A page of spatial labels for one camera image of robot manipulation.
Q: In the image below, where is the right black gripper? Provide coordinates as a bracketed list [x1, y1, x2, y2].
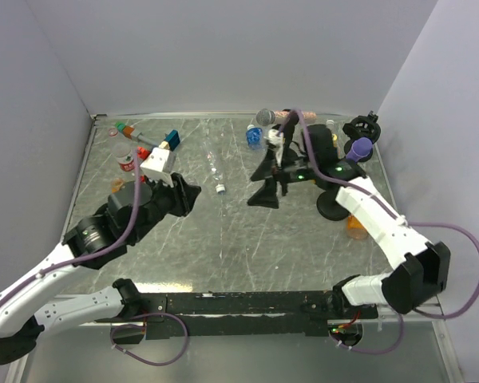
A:
[247, 149, 318, 210]

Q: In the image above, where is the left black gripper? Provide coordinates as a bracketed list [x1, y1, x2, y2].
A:
[132, 171, 202, 242]

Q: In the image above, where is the clear bottle white cap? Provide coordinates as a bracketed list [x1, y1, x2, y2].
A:
[199, 120, 227, 195]

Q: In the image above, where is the orange bottle with barcode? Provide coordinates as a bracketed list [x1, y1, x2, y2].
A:
[110, 178, 125, 193]

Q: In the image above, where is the red label water bottle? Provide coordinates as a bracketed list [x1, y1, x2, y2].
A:
[111, 142, 135, 172]

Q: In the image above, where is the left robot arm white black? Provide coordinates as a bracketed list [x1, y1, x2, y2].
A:
[0, 173, 201, 365]

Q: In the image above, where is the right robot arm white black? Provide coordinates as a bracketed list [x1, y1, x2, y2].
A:
[247, 124, 450, 318]

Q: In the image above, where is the blue label water bottle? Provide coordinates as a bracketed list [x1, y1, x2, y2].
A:
[246, 124, 266, 150]

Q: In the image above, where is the clear bottle back right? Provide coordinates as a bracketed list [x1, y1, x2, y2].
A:
[326, 119, 339, 135]

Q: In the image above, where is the orange bottle lying right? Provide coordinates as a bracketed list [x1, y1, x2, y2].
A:
[346, 215, 368, 240]

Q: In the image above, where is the toy brick hammer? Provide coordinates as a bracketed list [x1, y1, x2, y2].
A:
[116, 122, 180, 151]

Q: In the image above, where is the glitter pink microphone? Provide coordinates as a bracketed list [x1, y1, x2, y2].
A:
[255, 109, 317, 126]

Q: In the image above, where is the purple microphone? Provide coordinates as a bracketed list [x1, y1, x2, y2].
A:
[344, 137, 373, 163]

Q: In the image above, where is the black empty clip stand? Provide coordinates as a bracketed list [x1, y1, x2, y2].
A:
[342, 111, 381, 153]

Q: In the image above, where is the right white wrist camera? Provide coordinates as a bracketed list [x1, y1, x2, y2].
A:
[265, 128, 284, 168]

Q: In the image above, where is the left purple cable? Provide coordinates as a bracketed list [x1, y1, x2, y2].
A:
[0, 153, 143, 316]

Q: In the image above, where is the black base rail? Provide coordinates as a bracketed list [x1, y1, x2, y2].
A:
[91, 290, 368, 340]

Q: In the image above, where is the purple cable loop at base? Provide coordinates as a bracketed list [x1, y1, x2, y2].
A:
[109, 311, 188, 365]

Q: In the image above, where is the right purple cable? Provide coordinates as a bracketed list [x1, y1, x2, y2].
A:
[279, 108, 479, 356]

